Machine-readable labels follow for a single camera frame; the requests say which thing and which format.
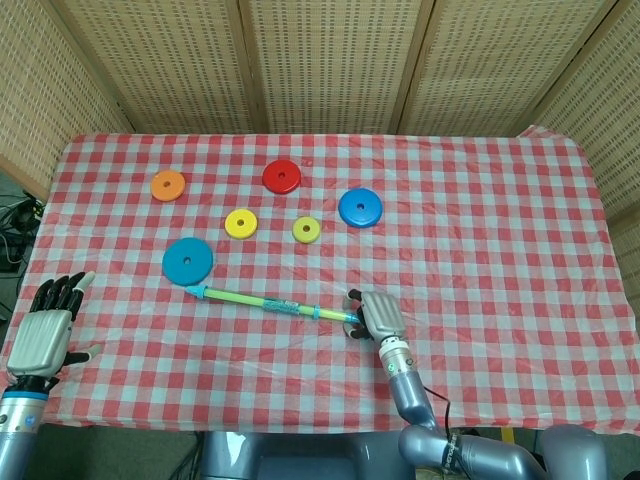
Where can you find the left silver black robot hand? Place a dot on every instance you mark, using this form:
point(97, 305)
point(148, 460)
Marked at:
point(40, 340)

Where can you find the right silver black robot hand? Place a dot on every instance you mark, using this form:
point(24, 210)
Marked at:
point(382, 315)

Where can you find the green and blue plastic rod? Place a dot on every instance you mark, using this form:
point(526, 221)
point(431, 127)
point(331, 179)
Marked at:
point(240, 298)

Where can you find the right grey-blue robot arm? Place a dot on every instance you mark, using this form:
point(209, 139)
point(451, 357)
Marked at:
point(410, 395)

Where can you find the red white checkered tablecloth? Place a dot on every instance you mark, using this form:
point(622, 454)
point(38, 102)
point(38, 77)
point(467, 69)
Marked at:
point(320, 380)

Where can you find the dark blue plastic disc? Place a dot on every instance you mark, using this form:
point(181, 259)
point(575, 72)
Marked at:
point(350, 212)

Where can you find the small yellow-green plastic disc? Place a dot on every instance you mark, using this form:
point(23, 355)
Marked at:
point(299, 234)

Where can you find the large teal plastic disc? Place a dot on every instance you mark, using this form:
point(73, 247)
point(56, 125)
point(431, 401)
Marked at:
point(175, 265)

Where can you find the grey-blue robot torso base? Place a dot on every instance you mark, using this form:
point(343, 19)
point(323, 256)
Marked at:
point(305, 457)

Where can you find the red plastic disc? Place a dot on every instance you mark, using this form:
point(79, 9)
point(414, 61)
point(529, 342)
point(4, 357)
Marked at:
point(290, 180)

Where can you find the yellow plastic disc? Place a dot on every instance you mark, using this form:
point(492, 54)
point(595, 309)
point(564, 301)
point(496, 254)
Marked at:
point(232, 227)

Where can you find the orange plastic disc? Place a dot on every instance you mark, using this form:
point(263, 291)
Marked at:
point(160, 187)

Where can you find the woven bamboo screen panel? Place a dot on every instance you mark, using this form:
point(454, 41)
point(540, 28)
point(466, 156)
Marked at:
point(505, 65)
point(335, 65)
point(45, 100)
point(605, 125)
point(165, 65)

